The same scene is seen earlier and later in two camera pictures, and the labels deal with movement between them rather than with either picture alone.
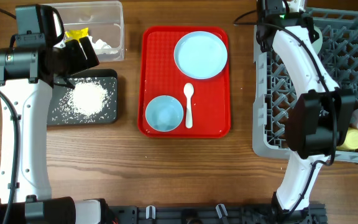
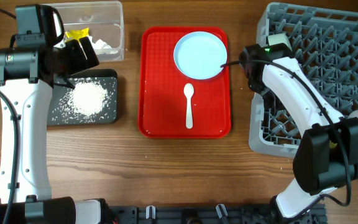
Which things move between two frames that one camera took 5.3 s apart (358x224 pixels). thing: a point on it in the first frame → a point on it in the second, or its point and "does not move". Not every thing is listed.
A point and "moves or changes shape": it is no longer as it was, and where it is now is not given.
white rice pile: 87,98 does not move
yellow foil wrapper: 76,34 does not move
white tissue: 100,46 does not move
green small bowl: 317,45 moves or changes shape
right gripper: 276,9 → 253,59
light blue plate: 200,55 does not move
